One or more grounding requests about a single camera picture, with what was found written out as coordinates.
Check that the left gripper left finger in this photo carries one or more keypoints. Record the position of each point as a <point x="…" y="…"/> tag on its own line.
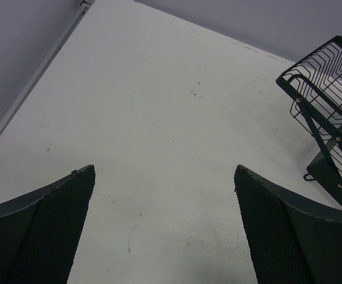
<point x="40" y="230"/>

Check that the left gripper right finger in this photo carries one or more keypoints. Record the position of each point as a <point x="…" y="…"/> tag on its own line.
<point x="292" y="239"/>

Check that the black wire dish rack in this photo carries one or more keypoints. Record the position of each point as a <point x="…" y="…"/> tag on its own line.
<point x="315" y="86"/>

